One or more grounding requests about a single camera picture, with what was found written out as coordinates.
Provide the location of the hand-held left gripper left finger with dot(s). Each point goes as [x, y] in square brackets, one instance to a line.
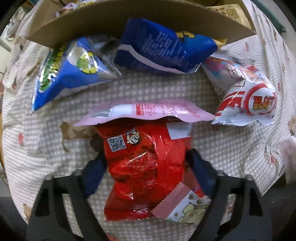
[93, 173]

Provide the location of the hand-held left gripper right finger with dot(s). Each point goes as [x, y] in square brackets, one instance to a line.
[203, 171]

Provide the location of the small pink cartoon packet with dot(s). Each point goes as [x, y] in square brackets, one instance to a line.
[182, 206]

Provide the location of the large pink snack packet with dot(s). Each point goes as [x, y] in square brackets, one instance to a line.
[161, 111]

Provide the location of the white and red snack packet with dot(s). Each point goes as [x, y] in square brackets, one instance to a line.
[245, 102]

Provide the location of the blue packet with green lettering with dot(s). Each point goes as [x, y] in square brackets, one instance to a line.
[67, 76]

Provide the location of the dark blue snack packet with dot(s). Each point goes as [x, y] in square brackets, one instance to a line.
[157, 46]

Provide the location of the pale yellow snack packet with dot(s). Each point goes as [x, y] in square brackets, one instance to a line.
[231, 14]

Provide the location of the cardboard box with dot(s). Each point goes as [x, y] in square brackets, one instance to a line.
[138, 14]

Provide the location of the pale pink cloth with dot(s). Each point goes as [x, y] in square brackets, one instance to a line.
[289, 157]

